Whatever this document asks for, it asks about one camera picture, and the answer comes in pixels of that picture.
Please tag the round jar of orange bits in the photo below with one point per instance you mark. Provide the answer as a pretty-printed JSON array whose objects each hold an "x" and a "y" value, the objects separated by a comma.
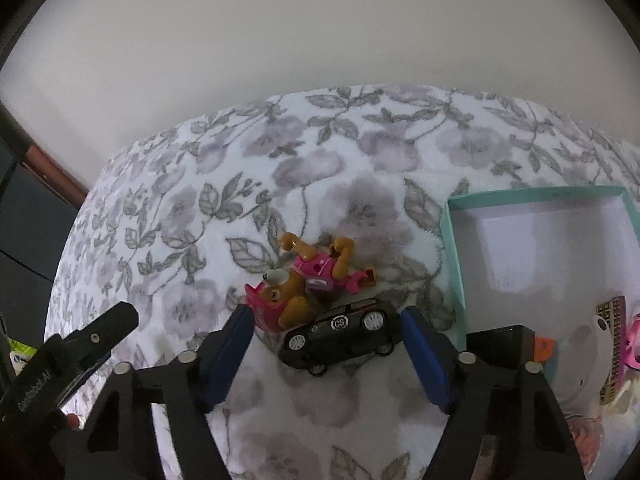
[{"x": 587, "y": 433}]

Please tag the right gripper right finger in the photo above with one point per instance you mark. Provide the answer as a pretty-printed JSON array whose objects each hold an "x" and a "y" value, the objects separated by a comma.
[{"x": 503, "y": 423}]

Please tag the person's left hand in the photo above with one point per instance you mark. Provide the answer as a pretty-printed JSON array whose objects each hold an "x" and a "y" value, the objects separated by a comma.
[{"x": 72, "y": 421}]

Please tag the pink puppy toy figure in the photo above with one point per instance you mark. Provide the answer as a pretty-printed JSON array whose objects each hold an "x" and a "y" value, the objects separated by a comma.
[{"x": 295, "y": 295}]

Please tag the black toy car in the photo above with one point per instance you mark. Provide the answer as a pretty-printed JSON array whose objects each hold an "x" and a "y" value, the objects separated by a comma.
[{"x": 344, "y": 333}]

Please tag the gold black patterned lighter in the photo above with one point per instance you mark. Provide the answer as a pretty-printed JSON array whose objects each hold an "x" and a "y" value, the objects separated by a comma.
[{"x": 613, "y": 312}]

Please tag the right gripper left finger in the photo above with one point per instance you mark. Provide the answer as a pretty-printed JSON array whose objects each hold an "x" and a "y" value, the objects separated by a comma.
[{"x": 119, "y": 440}]

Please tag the orange carrot knife toy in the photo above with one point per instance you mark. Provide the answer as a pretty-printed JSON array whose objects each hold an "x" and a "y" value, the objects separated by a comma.
[{"x": 543, "y": 349}]

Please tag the black power adapter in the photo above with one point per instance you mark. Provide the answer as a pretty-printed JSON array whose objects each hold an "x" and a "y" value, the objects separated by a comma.
[{"x": 506, "y": 347}]

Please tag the floral fleece blanket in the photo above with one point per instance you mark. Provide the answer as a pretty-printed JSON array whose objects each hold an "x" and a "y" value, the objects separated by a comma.
[{"x": 179, "y": 222}]

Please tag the pink smart wristband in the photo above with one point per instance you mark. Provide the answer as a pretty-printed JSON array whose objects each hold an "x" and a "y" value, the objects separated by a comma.
[{"x": 631, "y": 353}]

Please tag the teal white shallow box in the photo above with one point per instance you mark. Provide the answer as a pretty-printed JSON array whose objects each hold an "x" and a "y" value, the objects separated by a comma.
[{"x": 545, "y": 258}]

